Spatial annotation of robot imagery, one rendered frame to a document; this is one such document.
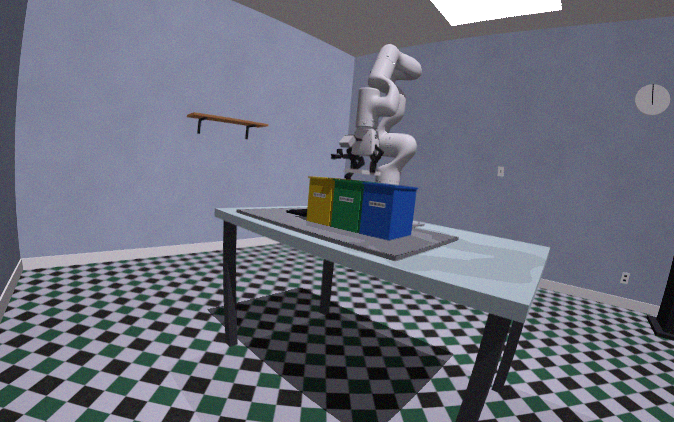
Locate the blue open-top bin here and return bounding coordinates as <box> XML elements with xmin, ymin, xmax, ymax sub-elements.
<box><xmin>359</xmin><ymin>182</ymin><xmax>418</xmax><ymax>240</ymax></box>

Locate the green open-top bin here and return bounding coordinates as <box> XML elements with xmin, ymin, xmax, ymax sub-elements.
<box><xmin>331</xmin><ymin>179</ymin><xmax>366</xmax><ymax>233</ymax></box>

